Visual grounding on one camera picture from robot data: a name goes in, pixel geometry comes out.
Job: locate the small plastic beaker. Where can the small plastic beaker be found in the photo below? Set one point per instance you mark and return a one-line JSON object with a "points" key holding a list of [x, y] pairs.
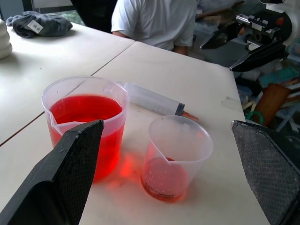
{"points": [[171, 168]]}

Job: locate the white ribbed object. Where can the white ribbed object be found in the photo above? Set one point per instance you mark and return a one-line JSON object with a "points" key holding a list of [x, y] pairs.
{"points": [[4, 42]]}

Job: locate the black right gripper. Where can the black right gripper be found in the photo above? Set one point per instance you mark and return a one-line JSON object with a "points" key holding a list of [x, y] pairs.
{"points": [[279, 29]]}

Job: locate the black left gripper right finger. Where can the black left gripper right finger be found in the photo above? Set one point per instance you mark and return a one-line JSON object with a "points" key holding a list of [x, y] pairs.
{"points": [[269, 168]]}

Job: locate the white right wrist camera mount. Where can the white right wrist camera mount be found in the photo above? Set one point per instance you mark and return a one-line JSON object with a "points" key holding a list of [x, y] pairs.
{"points": [[294, 9]]}

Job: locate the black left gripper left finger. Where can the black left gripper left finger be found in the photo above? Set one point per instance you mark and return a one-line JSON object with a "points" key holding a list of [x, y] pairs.
{"points": [[68, 164]]}

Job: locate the brown wooden stick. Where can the brown wooden stick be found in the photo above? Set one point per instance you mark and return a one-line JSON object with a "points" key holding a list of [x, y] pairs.
{"points": [[220, 10]]}

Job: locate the dark grey cloth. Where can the dark grey cloth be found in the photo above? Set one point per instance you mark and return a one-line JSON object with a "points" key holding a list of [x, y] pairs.
{"points": [[47, 25]]}

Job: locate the large beaker with red liquid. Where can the large beaker with red liquid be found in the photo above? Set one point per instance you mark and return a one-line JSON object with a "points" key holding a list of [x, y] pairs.
{"points": [[82, 110]]}

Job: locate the clear plastic syringe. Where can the clear plastic syringe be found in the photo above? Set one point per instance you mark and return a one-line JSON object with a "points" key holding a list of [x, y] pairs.
{"points": [[152, 99]]}

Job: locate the brown cardboard tube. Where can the brown cardboard tube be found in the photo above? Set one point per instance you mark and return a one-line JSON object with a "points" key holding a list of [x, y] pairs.
{"points": [[273, 100]]}

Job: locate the teal box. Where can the teal box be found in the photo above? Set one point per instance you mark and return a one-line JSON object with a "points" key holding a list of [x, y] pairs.
{"points": [[279, 77]]}

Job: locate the person in white t-shirt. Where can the person in white t-shirt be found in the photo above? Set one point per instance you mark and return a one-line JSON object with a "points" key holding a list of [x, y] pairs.
{"points": [[152, 21]]}

